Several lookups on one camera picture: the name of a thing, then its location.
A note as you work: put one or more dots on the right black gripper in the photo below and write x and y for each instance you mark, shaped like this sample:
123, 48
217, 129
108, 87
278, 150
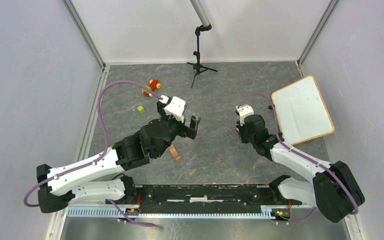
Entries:
240, 129

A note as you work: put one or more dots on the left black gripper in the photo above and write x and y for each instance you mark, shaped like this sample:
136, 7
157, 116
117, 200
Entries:
185, 131

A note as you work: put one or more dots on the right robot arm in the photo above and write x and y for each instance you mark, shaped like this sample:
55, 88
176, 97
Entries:
329, 187

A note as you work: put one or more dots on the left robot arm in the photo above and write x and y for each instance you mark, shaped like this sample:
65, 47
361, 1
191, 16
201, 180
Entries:
62, 186

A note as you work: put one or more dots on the brown wooden arch block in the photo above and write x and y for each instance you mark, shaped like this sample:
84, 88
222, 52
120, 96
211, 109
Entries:
174, 153

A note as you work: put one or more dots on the small green cube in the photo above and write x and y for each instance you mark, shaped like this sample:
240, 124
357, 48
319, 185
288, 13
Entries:
141, 109

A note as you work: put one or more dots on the red toy brick car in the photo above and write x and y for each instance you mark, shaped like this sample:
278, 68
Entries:
153, 85

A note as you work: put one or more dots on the black tripod stand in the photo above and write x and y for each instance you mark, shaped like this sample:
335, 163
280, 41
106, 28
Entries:
198, 67

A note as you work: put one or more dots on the grey overhead pole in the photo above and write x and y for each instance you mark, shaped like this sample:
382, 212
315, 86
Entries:
200, 11

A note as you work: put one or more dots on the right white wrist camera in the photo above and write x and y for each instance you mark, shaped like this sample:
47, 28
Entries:
243, 112

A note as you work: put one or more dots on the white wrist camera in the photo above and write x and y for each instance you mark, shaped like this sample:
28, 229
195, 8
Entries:
174, 106
243, 112

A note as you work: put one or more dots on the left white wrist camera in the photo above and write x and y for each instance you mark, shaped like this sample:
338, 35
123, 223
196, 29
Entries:
174, 106

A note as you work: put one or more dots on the white whiteboard wooden frame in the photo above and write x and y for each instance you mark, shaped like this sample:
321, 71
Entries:
301, 111

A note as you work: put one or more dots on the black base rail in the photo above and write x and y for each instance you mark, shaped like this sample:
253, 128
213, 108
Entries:
204, 198

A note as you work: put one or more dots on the white cable comb strip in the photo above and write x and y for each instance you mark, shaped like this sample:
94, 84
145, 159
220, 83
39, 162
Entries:
111, 212

